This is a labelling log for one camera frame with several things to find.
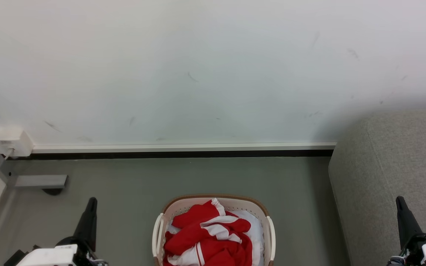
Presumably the white wall socket box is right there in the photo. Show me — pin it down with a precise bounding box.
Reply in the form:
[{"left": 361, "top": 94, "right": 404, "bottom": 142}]
[{"left": 0, "top": 127, "right": 34, "bottom": 158}]

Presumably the grey fabric sofa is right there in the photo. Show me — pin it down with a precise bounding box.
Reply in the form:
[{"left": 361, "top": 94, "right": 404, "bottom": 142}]
[{"left": 328, "top": 111, "right": 426, "bottom": 266}]

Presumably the white laundry basket brown rim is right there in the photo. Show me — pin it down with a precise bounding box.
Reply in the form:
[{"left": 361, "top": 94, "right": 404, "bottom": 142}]
[{"left": 152, "top": 195, "right": 275, "bottom": 266}]

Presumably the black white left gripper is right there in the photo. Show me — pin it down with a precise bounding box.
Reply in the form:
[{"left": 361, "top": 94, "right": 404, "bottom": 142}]
[{"left": 15, "top": 197, "right": 108, "bottom": 266}]

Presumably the red and white garment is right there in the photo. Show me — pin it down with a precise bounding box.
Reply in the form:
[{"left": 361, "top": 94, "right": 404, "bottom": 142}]
[{"left": 163, "top": 198, "right": 253, "bottom": 266}]

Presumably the white and black baseboard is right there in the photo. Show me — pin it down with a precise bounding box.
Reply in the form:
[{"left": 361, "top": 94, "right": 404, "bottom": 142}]
[{"left": 32, "top": 142, "right": 337, "bottom": 160}]

